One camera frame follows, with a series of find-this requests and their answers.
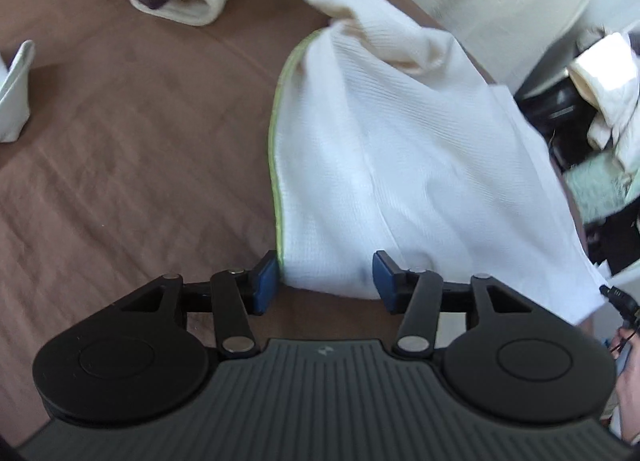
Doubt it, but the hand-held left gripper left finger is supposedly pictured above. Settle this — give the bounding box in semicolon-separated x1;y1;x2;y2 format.
117;250;279;360

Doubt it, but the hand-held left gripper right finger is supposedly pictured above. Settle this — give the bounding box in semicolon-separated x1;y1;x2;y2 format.
372;250;536;361

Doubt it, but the white waffle garment green trim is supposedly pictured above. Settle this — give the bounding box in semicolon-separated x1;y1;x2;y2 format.
268;0;613;327

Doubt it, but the person's right hand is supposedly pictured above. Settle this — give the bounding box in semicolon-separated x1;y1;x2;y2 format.
611;326;640;444

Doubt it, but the brown bed sheet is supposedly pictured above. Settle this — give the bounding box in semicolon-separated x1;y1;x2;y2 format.
0;0;601;447

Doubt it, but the pale green quilt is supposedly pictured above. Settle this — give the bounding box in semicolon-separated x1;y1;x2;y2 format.
562;151;633;226

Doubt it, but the black glossy object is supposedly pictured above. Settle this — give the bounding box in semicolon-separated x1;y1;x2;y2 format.
515;76;601;172

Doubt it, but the cream draped cover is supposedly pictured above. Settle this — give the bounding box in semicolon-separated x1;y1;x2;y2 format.
325;0;603;94

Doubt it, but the white folded cloth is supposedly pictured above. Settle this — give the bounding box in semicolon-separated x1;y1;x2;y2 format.
0;40;37;143

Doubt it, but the black cable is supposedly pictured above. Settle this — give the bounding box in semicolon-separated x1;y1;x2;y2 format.
599;285;640;342

